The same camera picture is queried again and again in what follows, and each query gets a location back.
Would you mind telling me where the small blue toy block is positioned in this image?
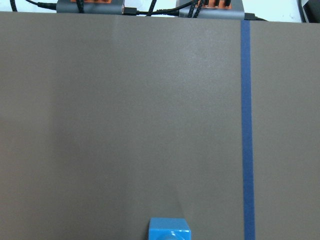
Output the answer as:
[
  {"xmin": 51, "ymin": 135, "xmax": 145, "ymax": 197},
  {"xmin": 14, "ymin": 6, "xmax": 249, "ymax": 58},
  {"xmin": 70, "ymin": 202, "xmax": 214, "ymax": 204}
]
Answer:
[{"xmin": 148, "ymin": 217, "xmax": 192, "ymax": 240}]

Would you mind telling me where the grey usb hub right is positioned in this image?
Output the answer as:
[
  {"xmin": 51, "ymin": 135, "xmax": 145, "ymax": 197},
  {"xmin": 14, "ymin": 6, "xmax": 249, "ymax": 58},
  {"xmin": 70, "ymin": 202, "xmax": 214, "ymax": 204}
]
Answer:
[{"xmin": 175, "ymin": 0, "xmax": 246, "ymax": 21}]

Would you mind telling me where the grey usb hub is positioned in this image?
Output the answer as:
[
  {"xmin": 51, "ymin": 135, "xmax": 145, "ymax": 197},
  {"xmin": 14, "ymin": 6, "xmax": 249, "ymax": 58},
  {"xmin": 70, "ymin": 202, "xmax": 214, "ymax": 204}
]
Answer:
[
  {"xmin": 175, "ymin": 0, "xmax": 246, "ymax": 21},
  {"xmin": 56, "ymin": 0, "xmax": 125, "ymax": 15}
]

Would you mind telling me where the grey usb hub left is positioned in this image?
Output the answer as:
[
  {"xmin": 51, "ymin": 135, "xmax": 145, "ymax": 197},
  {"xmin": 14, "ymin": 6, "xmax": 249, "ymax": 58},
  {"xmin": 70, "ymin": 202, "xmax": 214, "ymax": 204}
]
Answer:
[{"xmin": 56, "ymin": 0, "xmax": 125, "ymax": 15}]

